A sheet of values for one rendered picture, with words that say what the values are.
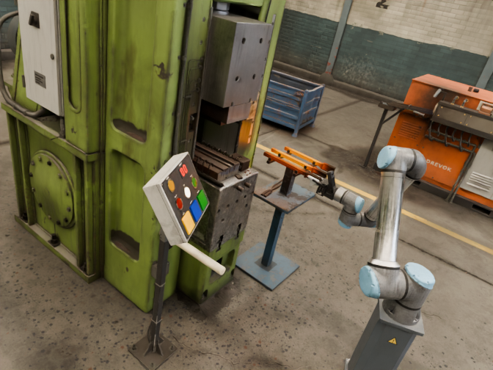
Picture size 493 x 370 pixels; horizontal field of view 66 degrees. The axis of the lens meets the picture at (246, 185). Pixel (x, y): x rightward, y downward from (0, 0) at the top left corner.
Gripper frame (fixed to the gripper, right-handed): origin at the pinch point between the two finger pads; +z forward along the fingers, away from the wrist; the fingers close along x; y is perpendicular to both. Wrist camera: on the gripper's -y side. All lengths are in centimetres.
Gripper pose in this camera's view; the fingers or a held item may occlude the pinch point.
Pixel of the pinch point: (309, 175)
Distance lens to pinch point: 240.1
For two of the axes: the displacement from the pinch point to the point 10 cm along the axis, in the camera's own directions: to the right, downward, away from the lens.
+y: -2.2, 8.4, 5.0
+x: 6.1, -2.8, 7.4
